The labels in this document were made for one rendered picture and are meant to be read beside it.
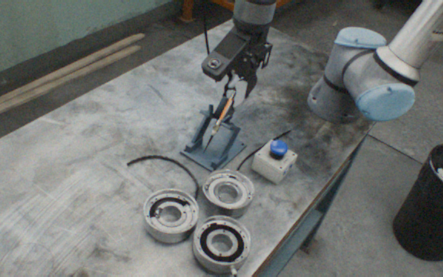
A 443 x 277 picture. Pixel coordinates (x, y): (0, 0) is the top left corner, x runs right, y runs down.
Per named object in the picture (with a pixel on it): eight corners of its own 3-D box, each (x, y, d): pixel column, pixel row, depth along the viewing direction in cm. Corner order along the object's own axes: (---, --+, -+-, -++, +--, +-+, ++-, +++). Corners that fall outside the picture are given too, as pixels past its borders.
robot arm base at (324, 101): (321, 83, 128) (332, 55, 122) (368, 108, 123) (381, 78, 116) (298, 105, 118) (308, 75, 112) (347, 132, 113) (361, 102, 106)
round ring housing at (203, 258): (183, 235, 82) (185, 222, 80) (233, 222, 86) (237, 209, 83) (204, 283, 76) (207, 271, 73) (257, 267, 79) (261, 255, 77)
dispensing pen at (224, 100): (194, 149, 95) (229, 80, 92) (202, 149, 99) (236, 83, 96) (202, 154, 95) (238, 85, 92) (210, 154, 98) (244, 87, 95)
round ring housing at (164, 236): (166, 256, 78) (168, 243, 76) (131, 218, 83) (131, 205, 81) (208, 226, 85) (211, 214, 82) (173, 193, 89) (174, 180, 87)
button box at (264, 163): (277, 185, 95) (282, 170, 92) (250, 168, 98) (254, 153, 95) (294, 166, 101) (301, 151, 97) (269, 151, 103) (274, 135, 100)
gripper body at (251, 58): (268, 68, 93) (281, 17, 84) (246, 85, 87) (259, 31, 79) (238, 54, 95) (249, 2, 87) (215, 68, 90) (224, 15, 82)
